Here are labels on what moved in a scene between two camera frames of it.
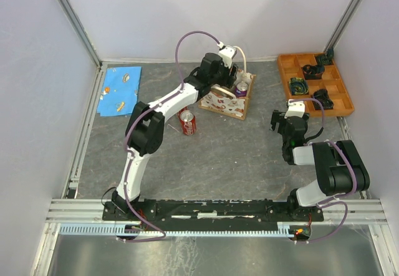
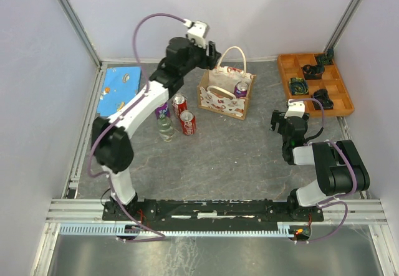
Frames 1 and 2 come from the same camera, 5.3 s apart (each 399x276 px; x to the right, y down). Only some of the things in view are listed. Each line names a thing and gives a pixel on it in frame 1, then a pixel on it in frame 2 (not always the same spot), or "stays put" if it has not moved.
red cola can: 188,122 stays put
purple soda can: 240,90 stays put
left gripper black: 229,80 to 208,61
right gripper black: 277,117 stays put
